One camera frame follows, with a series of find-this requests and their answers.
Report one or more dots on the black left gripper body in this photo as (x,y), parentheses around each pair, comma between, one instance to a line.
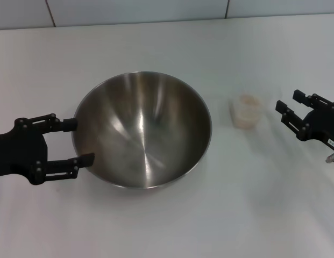
(18,150)

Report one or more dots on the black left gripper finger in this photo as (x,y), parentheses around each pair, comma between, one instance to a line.
(86,159)
(70,125)

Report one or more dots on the clear plastic cup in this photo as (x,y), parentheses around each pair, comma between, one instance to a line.
(246,115)

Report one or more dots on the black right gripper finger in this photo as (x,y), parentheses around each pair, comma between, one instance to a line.
(282,107)
(299,96)

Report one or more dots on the stainless steel mixing bowl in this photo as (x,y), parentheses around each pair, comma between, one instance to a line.
(142,129)

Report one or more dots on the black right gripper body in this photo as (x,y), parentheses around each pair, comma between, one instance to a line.
(322,123)

